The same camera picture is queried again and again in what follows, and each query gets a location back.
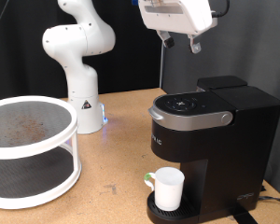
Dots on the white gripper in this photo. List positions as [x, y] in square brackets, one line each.
[177, 17]

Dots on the grey partition panel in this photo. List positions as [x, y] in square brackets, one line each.
[255, 46]

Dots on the white two-tier turntable shelf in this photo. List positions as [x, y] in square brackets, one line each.
[15, 130]

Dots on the black backdrop curtain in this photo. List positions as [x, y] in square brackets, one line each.
[15, 62]

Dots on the black Keurig coffee machine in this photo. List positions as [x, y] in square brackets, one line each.
[239, 140]

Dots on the black tape strip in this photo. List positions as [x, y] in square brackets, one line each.
[244, 217]

